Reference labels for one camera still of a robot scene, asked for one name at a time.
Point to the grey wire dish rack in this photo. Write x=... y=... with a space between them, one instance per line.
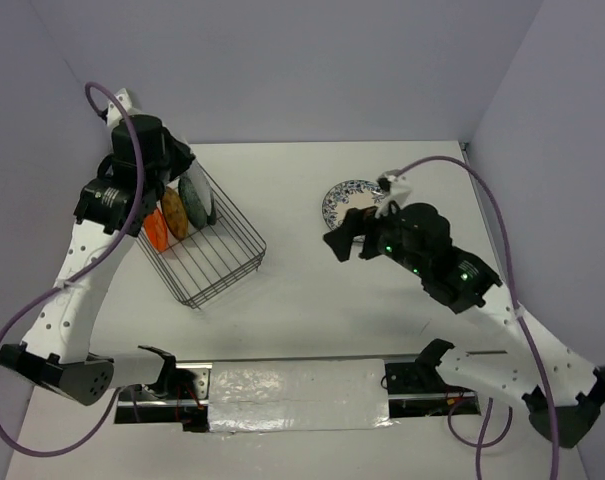
x=210 y=260

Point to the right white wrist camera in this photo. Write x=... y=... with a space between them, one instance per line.
x=396 y=188

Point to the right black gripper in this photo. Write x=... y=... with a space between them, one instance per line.
x=340 y=239

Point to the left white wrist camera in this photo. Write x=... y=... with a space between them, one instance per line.
x=127 y=101

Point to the dark green plate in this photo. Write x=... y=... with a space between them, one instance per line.
x=194 y=207

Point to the blue white floral plate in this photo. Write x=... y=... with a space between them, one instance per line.
x=349 y=194

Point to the silver tape sheet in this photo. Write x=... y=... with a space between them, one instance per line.
x=309 y=395

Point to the orange small plate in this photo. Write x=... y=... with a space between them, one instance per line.
x=156 y=230

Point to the yellow patterned small plate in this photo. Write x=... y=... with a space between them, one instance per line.
x=174 y=214

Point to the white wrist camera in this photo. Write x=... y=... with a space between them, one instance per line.
x=127 y=101
x=396 y=188

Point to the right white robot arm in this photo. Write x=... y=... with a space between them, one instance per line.
x=562 y=393

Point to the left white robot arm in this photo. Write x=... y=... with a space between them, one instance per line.
x=55 y=353

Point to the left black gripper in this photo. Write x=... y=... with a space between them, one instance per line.
x=181 y=151

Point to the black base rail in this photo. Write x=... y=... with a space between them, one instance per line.
x=409 y=396

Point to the red teal floral plate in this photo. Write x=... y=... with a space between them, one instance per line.
x=201 y=184

